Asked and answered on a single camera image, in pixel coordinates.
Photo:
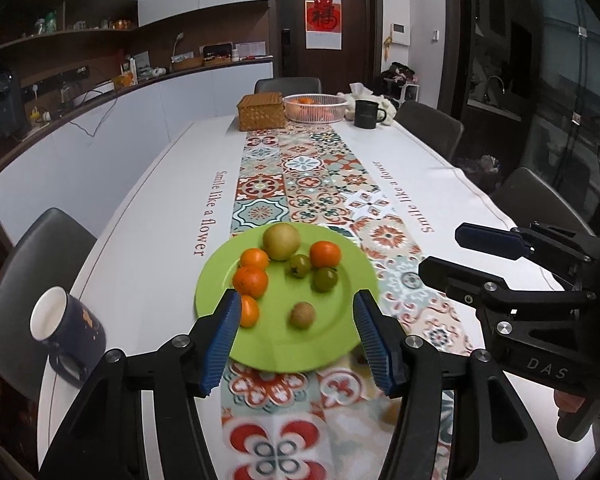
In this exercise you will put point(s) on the glass kettle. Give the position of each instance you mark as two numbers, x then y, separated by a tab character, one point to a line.
67	96

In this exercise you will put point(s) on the black box appliance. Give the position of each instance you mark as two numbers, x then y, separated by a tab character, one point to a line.
218	55

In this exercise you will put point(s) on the white intercom panel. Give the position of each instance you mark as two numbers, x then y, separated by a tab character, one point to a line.
399	35

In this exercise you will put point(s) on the small brown kiwi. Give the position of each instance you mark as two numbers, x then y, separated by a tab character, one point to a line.
302	315

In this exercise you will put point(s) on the black mug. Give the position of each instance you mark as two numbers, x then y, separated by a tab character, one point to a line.
367	115

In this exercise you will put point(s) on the small green tomato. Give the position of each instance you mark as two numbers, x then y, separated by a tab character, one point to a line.
300	265
325	280

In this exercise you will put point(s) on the white crumpled cloth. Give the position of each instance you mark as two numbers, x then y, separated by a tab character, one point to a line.
390	110

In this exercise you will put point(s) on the yellow pear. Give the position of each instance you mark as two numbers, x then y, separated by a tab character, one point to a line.
281	242

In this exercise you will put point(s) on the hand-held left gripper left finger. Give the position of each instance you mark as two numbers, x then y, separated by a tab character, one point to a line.
225	340

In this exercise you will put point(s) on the patterned table runner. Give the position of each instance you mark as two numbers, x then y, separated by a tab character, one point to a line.
305	180

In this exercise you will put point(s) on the orange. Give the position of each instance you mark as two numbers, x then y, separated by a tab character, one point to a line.
325	254
254	258
248	312
250	281

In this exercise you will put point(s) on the dark blue mug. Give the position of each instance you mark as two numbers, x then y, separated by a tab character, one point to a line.
72	332

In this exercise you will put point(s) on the white counter cabinet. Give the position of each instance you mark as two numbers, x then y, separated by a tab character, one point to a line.
145	125

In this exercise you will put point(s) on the dark brown door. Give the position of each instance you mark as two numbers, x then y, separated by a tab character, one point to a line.
355	20

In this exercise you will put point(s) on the white mesh basket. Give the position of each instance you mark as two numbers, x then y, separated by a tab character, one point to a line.
316	112

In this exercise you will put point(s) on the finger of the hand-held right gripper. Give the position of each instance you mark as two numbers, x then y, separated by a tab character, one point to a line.
460	280
490	240

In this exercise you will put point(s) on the black water dispenser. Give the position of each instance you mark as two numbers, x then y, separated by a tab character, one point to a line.
2	110

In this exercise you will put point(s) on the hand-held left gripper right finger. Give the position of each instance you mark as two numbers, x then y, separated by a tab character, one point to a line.
375	340

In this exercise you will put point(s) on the red and white wall calendar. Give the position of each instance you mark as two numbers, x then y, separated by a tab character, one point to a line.
323	17

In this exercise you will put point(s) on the green plate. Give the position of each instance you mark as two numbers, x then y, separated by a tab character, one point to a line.
325	340

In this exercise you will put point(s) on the wicker box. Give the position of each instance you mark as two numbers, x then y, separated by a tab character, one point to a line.
261	112

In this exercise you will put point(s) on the grey chair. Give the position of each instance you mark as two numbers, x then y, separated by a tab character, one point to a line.
35	270
540	200
430	125
287	85

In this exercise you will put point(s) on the person's right hand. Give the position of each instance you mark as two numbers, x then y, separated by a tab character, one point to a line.
575	402

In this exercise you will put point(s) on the glass sliding door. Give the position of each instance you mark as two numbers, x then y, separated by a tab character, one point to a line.
545	60

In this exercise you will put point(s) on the wicker tray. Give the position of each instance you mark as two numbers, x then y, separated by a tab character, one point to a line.
187	64

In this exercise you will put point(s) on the dark bundle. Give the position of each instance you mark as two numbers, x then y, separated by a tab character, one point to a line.
397	75

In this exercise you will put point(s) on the white stool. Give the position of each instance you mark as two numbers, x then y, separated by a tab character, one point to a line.
411	93

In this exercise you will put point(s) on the green bottle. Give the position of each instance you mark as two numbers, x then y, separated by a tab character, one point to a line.
51	22

